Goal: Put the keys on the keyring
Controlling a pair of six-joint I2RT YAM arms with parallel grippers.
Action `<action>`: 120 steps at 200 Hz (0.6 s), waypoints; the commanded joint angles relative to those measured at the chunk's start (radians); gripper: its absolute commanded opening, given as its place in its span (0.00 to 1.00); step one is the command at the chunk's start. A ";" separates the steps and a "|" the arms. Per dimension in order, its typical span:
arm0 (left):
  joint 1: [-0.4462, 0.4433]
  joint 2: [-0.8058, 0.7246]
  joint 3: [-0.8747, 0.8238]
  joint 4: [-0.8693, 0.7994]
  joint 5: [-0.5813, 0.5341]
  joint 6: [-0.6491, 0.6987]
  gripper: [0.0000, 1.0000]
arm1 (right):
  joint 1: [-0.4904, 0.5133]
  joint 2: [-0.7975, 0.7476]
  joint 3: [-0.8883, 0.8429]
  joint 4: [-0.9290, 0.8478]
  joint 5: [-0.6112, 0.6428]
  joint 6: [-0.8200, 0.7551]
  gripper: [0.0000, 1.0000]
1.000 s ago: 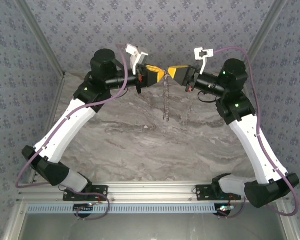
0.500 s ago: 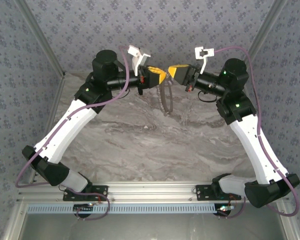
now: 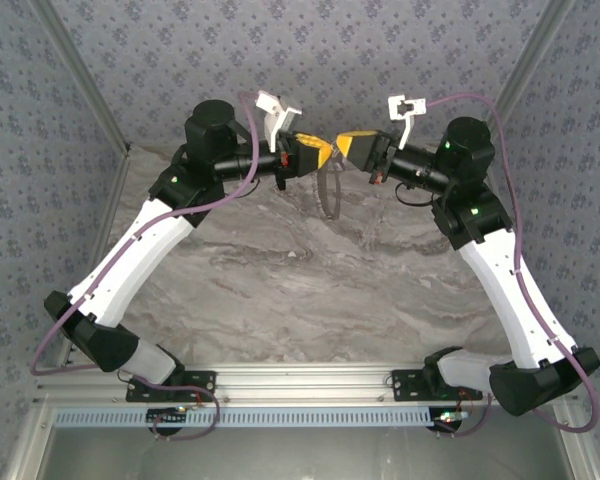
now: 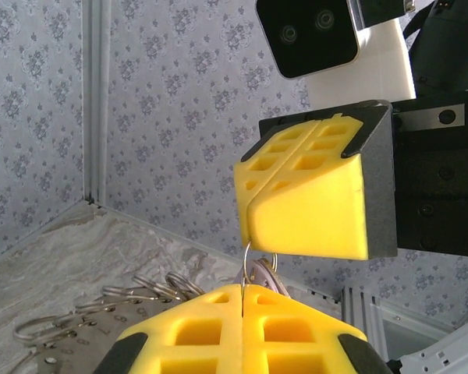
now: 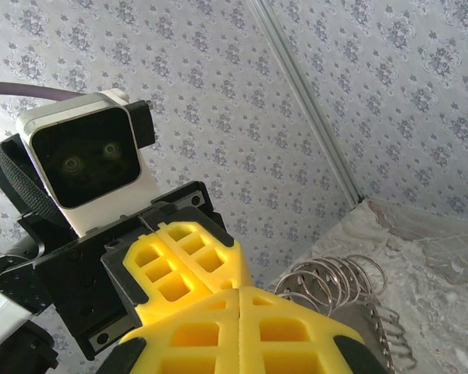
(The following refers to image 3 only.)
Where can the aluminium lower frame rail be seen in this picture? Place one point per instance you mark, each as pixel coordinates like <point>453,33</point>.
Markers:
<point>577,445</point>
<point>27,445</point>

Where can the metal keyring with small rings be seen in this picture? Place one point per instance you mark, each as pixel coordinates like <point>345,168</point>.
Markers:
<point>330,216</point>

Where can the grey metal shelf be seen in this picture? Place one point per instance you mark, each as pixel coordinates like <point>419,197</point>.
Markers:
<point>300,455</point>

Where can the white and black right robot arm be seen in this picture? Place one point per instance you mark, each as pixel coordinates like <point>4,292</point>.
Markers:
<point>510,290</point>

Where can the aluminium frame post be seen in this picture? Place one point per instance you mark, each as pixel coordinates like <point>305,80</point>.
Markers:
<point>85,75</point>
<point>530,65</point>

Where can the small black controller board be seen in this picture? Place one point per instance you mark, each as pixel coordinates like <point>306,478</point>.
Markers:
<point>450,422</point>
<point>167,415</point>

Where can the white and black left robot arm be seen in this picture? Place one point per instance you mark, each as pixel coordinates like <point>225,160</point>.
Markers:
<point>130,260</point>

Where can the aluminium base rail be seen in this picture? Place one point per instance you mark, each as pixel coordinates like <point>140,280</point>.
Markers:
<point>300,385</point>

